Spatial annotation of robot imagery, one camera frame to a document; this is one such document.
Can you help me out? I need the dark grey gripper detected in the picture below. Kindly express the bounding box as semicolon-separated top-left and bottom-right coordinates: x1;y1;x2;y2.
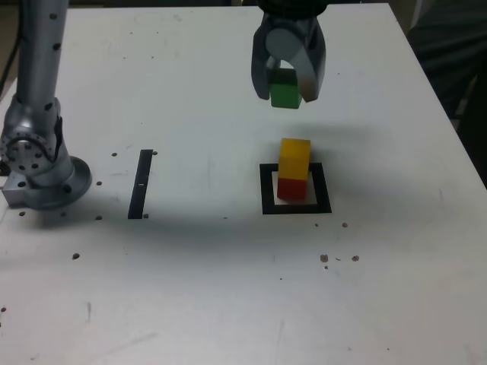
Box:
250;13;327;104

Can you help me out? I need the green cube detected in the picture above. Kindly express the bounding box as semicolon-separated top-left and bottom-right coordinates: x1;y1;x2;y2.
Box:
269;68;303;110

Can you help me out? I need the yellow cube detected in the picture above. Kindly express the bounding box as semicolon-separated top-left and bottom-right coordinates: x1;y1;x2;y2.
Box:
279;138;312;180

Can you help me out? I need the red cube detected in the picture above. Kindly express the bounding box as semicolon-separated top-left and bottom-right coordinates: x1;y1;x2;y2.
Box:
276;176;308;202

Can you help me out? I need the black tape square outline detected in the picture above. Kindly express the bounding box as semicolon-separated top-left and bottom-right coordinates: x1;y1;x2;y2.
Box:
259;162;333;216

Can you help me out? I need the black tape strip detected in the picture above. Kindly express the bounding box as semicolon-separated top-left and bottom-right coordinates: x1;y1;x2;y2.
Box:
127;149;153;221

